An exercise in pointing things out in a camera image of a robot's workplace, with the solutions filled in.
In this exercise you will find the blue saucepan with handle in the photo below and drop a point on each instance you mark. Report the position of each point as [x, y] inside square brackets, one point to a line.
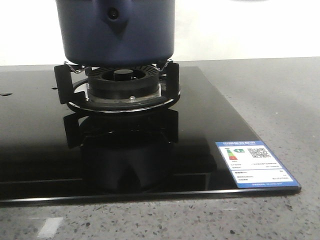
[117, 33]

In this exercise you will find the black glass gas cooktop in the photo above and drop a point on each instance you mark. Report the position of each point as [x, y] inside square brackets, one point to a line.
[51, 155]

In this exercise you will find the black pan support grate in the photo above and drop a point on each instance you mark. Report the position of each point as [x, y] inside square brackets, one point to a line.
[68, 74]

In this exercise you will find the blue energy label sticker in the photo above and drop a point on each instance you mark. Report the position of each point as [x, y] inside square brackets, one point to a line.
[253, 165]

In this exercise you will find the front gas burner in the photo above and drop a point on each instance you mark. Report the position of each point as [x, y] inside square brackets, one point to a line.
[126, 90]

